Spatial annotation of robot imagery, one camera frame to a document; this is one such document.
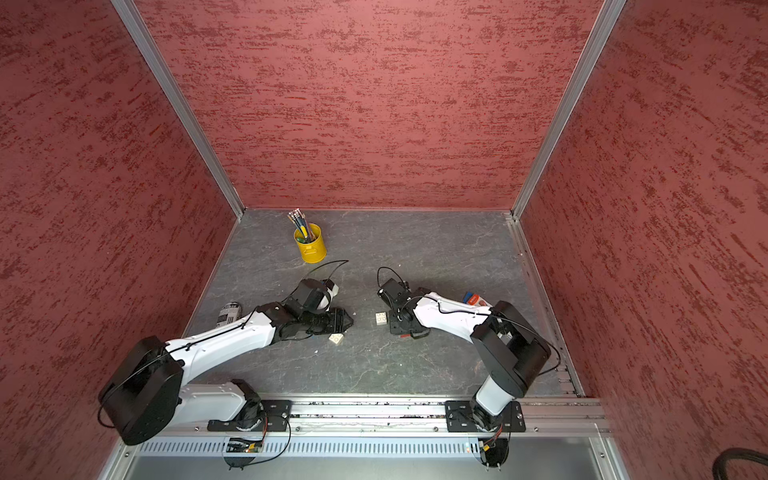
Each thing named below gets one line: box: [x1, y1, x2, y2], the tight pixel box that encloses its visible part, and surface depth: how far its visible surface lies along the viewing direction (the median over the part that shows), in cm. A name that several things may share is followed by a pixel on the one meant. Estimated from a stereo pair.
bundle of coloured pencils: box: [287, 208, 316, 243], surface depth 99 cm
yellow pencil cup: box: [294, 222, 327, 264], surface depth 102 cm
